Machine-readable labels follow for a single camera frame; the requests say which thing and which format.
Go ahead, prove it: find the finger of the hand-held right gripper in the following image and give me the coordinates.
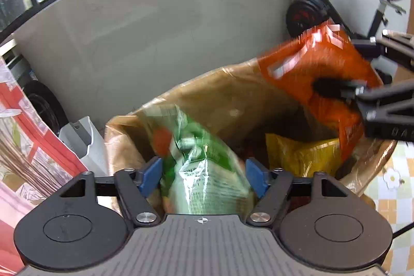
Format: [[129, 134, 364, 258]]
[[351, 30, 414, 66], [312, 77, 414, 141]]

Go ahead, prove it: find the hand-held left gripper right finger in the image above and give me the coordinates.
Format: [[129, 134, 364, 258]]
[[245, 158, 348, 226]]

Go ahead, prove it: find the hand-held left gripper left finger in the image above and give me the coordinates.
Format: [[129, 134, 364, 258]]
[[60, 157, 163, 229]]

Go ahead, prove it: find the yellow snack bag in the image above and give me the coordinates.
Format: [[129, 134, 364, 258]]
[[265, 133, 342, 178]]

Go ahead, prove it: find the green snack bag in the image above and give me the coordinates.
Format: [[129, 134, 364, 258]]
[[142, 103, 257, 215]]

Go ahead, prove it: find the orange snack bag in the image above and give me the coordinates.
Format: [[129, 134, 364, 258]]
[[257, 22, 384, 163]]

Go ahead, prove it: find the taped cardboard box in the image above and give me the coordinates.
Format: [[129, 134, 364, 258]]
[[105, 58, 398, 208]]

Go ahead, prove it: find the white plastic container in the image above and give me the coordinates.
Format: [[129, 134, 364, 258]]
[[59, 116, 110, 176]]

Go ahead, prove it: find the checkered floral tablecloth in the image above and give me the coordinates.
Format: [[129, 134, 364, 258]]
[[362, 140, 414, 273]]

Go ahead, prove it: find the printed room scene curtain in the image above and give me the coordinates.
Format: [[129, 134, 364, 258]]
[[0, 56, 88, 276]]

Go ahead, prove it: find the black wheel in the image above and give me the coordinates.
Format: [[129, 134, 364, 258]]
[[23, 80, 69, 134]]

